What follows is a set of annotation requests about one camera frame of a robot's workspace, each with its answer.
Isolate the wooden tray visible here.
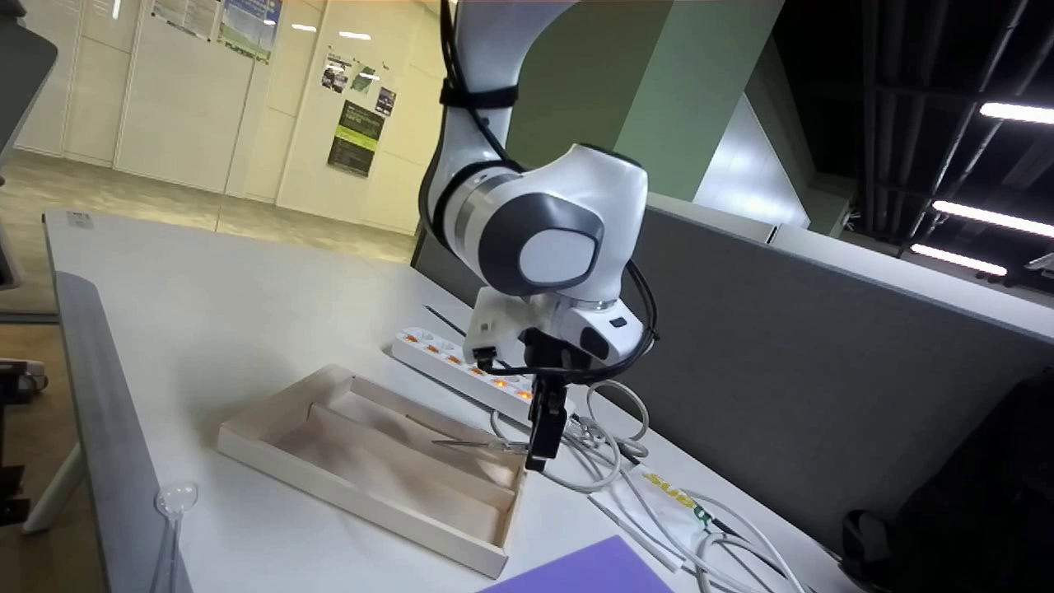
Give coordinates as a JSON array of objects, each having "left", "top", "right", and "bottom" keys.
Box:
[{"left": 215, "top": 361, "right": 530, "bottom": 584}]

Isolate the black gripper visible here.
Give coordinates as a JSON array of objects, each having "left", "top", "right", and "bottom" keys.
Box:
[{"left": 520, "top": 329, "right": 576, "bottom": 473}]

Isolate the white table leg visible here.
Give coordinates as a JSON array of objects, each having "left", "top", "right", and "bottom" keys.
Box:
[{"left": 21, "top": 438, "right": 86, "bottom": 541}]

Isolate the thin black cable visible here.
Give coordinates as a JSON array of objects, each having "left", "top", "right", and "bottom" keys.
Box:
[{"left": 424, "top": 303, "right": 474, "bottom": 339}]

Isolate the ceiling light strip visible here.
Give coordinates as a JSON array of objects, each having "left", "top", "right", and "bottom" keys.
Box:
[
  {"left": 928, "top": 198, "right": 1054, "bottom": 243},
  {"left": 906, "top": 241, "right": 1011, "bottom": 280},
  {"left": 976, "top": 98, "right": 1054, "bottom": 124}
]

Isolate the green and black poster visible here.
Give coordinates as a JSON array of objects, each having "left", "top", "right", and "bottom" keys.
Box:
[{"left": 323, "top": 95, "right": 387, "bottom": 182}]

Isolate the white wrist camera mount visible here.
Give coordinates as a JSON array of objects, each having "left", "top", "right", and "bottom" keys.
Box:
[{"left": 461, "top": 288, "right": 530, "bottom": 376}]

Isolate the white packet yellow print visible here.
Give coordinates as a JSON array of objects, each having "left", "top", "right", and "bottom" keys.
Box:
[{"left": 634, "top": 464, "right": 727, "bottom": 541}]

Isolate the white power strip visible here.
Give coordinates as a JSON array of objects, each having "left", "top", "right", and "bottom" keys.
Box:
[{"left": 387, "top": 324, "right": 540, "bottom": 423}]

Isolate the clear plastic object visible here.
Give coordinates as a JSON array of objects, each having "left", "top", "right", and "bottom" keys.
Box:
[{"left": 147, "top": 473, "right": 208, "bottom": 593}]

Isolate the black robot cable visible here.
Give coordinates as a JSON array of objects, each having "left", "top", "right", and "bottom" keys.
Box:
[{"left": 414, "top": 0, "right": 661, "bottom": 389}]

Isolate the large wall poster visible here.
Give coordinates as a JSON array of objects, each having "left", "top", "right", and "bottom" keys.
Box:
[{"left": 212, "top": 0, "right": 286, "bottom": 63}]

